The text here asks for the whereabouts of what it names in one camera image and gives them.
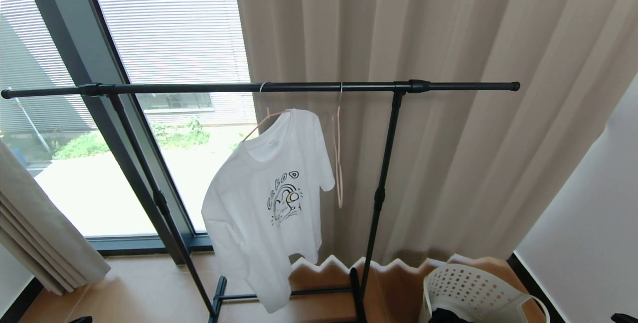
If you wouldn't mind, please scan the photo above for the white garment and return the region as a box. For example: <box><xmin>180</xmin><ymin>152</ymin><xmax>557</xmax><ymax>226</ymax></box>
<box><xmin>201</xmin><ymin>109</ymin><xmax>336</xmax><ymax>315</ymax></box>

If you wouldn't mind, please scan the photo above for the black garment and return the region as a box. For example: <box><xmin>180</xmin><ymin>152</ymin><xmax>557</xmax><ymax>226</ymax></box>
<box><xmin>429</xmin><ymin>307</ymin><xmax>474</xmax><ymax>323</ymax></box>

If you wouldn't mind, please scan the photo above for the black clothes rack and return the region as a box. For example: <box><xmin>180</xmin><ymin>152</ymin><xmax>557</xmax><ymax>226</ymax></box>
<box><xmin>0</xmin><ymin>80</ymin><xmax>521</xmax><ymax>323</ymax></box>

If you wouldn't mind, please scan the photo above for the window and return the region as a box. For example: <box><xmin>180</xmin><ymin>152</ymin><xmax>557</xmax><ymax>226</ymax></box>
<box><xmin>0</xmin><ymin>0</ymin><xmax>257</xmax><ymax>256</ymax></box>

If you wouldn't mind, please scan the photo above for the white laundry basket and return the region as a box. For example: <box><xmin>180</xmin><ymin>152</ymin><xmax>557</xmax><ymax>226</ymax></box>
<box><xmin>419</xmin><ymin>263</ymin><xmax>550</xmax><ymax>323</ymax></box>

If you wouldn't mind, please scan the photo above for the pink clothes hanger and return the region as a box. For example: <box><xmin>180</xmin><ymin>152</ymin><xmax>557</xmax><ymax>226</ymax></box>
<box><xmin>331</xmin><ymin>83</ymin><xmax>345</xmax><ymax>210</ymax></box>
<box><xmin>241</xmin><ymin>82</ymin><xmax>294</xmax><ymax>144</ymax></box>

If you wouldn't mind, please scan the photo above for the beige curtain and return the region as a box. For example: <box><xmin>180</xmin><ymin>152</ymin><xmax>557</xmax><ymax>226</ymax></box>
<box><xmin>0</xmin><ymin>139</ymin><xmax>112</xmax><ymax>296</ymax></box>
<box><xmin>230</xmin><ymin>0</ymin><xmax>638</xmax><ymax>269</ymax></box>

